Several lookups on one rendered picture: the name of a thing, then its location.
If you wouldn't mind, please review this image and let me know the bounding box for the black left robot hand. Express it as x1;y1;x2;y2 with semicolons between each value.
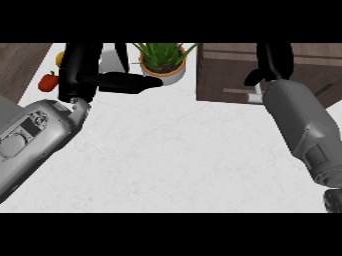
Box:
57;43;165;104

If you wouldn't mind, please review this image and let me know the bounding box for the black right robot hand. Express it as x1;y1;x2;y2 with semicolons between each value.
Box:
243;43;295;88

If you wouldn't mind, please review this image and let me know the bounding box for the brown wooden drawer cabinet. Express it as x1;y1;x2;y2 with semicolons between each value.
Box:
195;43;342;109

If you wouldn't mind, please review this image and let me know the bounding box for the yellow fruit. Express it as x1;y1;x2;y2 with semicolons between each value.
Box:
54;51;66;68

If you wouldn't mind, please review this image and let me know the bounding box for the red bell pepper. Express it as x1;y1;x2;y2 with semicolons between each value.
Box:
37;70;60;93

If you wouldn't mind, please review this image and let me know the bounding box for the green potted plant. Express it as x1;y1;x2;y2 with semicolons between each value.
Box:
131;43;200;87

